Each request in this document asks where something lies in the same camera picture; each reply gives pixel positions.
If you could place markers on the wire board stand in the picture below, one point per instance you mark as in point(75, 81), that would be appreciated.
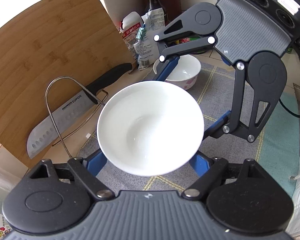
point(66, 115)

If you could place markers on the white clipped food bag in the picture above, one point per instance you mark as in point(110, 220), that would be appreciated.
point(146, 47)

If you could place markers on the grey blue checked towel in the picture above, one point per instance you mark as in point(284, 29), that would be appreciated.
point(276, 148)

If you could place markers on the white bowl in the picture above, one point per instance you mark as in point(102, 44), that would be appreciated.
point(185, 73)
point(150, 128)

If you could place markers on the right cling film roll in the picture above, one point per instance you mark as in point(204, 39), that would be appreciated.
point(7, 183)

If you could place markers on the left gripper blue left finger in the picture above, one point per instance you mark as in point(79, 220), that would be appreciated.
point(85, 171)

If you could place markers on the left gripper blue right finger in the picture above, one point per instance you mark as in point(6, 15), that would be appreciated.
point(211, 172)

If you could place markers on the green lidded paste tub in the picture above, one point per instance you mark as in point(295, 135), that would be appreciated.
point(186, 39)

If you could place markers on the steel santoku knife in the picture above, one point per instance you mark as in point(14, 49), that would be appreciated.
point(44, 133)

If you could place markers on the bamboo cutting board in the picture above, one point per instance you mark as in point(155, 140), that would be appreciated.
point(46, 53)

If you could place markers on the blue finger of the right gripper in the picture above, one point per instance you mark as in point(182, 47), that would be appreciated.
point(164, 69)
point(216, 129)

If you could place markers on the red white salt bag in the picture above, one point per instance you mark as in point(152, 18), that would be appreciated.
point(128, 29)

